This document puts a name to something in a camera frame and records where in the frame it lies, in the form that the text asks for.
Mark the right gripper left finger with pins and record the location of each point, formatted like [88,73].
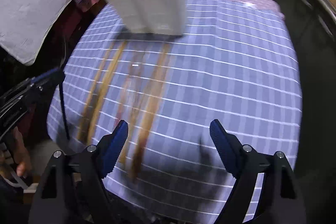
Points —
[95,163]

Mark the blue checkered tablecloth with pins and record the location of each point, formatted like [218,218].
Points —
[234,63]

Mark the left hand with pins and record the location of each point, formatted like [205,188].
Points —
[21,154]

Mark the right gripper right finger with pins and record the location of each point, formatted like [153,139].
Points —
[244,163]

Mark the white hanging cloth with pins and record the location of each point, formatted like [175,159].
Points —
[25,24]

